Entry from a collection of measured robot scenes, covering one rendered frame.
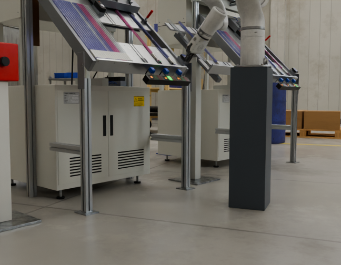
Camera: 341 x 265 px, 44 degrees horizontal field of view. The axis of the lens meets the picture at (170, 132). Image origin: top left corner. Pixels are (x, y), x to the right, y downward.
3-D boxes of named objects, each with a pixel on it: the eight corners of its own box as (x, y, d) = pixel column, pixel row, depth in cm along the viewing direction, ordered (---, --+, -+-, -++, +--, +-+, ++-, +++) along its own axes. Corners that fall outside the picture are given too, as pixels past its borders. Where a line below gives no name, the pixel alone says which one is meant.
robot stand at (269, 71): (270, 202, 223) (272, 69, 217) (264, 211, 206) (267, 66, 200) (236, 199, 229) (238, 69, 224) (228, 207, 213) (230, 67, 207)
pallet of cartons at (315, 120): (266, 136, 617) (266, 110, 614) (273, 132, 686) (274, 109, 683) (343, 139, 578) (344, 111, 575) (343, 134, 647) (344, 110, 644)
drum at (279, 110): (284, 140, 558) (286, 79, 552) (286, 144, 506) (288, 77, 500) (244, 139, 570) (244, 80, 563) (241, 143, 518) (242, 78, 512)
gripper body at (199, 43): (202, 37, 221) (191, 54, 227) (213, 39, 229) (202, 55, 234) (194, 28, 224) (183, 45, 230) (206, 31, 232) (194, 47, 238)
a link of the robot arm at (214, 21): (207, 27, 231) (197, 25, 224) (220, 6, 224) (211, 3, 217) (216, 36, 228) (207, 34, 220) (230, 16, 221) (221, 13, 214)
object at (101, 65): (181, 77, 249) (187, 67, 246) (91, 71, 200) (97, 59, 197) (180, 75, 250) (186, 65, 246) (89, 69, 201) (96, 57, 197)
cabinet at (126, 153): (150, 182, 274) (150, 87, 270) (57, 202, 222) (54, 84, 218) (88, 171, 318) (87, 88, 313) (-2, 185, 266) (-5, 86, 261)
